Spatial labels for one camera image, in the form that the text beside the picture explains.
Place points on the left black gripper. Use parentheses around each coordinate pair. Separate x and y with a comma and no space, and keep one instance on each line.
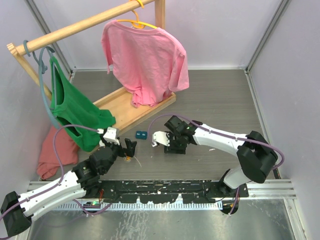
(129,151)

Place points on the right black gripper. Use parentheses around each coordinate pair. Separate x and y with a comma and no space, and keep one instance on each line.
(172,149)

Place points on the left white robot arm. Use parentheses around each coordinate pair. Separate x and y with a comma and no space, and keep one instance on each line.
(18,211)

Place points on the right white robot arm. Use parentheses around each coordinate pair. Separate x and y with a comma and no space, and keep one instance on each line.
(255,156)

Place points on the teal pill box pair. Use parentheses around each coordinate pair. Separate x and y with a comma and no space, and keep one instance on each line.
(143,135)

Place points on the red folded cloth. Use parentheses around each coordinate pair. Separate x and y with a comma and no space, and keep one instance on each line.
(66,149)

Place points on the green tank top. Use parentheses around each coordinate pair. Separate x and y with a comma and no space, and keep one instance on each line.
(70,107)

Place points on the pink t-shirt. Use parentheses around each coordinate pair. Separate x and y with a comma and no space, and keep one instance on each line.
(151,64)

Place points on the grey-blue plastic hanger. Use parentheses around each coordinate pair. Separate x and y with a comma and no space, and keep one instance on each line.
(42,68)

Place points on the yellow plastic hanger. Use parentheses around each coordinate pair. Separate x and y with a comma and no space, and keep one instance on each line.
(136,23)

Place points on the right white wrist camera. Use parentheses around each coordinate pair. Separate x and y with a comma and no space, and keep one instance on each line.
(160,138)

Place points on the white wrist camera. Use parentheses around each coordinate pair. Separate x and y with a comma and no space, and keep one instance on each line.
(111,135)
(160,138)

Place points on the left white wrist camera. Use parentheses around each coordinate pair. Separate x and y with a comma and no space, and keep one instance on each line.
(111,135)

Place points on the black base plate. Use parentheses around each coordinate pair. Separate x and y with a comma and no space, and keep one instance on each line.
(156,191)

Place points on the white slotted cable duct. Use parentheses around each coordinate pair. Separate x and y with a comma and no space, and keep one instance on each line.
(138,206)

